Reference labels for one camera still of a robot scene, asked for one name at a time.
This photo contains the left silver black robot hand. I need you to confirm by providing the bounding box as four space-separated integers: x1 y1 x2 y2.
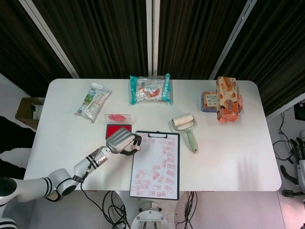
105 127 143 156

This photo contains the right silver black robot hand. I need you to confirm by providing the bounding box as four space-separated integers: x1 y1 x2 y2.
280 137 305 186

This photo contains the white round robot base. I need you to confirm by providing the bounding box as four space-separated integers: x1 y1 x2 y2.
130 201 173 229

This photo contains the red ink pad with lid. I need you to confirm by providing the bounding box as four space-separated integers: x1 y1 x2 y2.
104 114 132 139

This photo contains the black floor caster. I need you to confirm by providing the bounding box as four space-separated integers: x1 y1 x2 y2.
282 189 301 198

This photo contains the black clipboard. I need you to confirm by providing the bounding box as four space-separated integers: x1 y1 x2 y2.
129 130 180 201

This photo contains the white green snack bag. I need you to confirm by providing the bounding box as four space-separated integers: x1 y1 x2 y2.
74 82 112 124

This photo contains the black monitor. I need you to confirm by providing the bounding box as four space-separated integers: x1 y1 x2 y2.
294 102 305 120

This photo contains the teal clear snack bag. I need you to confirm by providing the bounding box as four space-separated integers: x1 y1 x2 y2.
129 73 173 105

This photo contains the green lint roller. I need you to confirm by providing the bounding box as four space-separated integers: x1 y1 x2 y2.
171 113 199 154

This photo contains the brown cardboard box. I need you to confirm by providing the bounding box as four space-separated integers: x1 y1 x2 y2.
15 97 46 131

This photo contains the blue cardboard box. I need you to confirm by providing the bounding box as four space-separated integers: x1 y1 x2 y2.
200 91 221 113

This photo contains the orange cardboard snack box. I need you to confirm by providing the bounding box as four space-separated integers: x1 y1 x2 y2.
215 76 244 124

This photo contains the dark pleated curtain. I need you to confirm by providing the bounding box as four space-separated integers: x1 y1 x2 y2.
0 0 305 115

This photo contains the person in black clothes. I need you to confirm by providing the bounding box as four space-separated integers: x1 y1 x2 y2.
0 115 36 178

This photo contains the black floor cable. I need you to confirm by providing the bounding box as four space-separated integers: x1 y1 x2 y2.
175 190 198 229
273 112 296 165
80 182 131 229

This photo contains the white metal frame post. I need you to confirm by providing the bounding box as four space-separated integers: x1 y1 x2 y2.
145 0 161 76
19 0 80 79
209 0 261 81
265 95 305 121

